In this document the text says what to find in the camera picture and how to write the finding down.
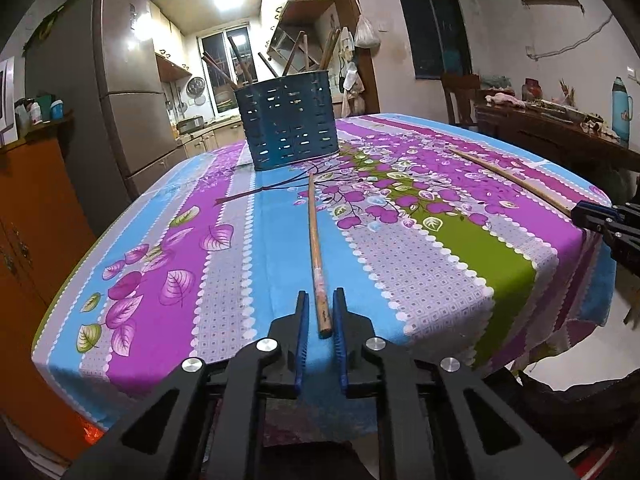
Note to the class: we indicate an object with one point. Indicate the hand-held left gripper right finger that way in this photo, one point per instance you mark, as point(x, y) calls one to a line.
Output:
point(341, 355)

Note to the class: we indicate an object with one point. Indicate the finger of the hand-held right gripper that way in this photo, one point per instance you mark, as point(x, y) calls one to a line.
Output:
point(590, 212)
point(627, 250)

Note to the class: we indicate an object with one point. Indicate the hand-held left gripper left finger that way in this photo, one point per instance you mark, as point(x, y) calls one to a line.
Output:
point(301, 355)

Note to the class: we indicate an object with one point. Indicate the wooden chopstick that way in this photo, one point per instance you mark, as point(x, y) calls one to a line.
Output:
point(329, 50)
point(304, 62)
point(510, 177)
point(316, 260)
point(240, 60)
point(267, 66)
point(295, 52)
point(220, 71)

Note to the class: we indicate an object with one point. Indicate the blue perforated chopstick holder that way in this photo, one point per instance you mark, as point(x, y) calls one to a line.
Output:
point(287, 125)

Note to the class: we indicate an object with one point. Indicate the wooden side table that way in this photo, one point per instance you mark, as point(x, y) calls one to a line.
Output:
point(550, 140)

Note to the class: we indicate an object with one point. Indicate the floral striped tablecloth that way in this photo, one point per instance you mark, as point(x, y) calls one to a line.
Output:
point(400, 270)

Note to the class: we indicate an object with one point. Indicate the teal thermos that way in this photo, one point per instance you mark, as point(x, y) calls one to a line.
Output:
point(621, 110)

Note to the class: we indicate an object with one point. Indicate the red vase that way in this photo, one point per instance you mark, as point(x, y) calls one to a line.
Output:
point(531, 90)

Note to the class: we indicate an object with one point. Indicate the dark cloth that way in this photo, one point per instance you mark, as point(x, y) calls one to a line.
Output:
point(580, 390)

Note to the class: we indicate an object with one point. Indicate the wooden chair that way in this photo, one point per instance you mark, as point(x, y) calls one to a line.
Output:
point(460, 95)

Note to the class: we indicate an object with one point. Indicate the red plastic bag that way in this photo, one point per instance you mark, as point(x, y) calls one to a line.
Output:
point(90, 430)

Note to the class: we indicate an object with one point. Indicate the dark window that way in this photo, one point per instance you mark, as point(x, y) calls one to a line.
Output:
point(430, 30)

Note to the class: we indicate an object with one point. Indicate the silver electric cooker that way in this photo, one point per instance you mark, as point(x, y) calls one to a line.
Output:
point(190, 125)

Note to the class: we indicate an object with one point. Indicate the hanging pale cloth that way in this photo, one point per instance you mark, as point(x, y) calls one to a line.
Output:
point(350, 90)

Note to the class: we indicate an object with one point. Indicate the hanging white plastic bag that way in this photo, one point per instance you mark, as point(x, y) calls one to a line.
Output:
point(367, 35)

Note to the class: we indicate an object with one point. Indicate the round hanging pan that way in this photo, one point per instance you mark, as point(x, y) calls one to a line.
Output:
point(196, 86)

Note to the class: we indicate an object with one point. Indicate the kitchen window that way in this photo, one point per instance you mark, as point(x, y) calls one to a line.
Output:
point(220, 75)

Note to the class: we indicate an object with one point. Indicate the orange wooden cabinet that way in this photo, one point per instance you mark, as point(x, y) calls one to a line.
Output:
point(35, 220)

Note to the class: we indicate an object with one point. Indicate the range hood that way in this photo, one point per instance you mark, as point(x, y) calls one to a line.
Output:
point(287, 45)

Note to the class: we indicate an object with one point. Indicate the grey refrigerator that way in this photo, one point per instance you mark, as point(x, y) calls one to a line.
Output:
point(100, 85)

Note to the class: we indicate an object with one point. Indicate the white bottle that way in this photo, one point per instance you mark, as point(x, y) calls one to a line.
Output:
point(35, 114)

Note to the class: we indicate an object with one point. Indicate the green garland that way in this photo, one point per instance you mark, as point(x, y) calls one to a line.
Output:
point(55, 10)

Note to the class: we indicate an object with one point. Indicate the wooden door frame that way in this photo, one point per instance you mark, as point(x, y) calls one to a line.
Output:
point(350, 10)

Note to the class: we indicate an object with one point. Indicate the kitchen wall cabinet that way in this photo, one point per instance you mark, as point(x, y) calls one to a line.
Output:
point(170, 50)
point(305, 12)

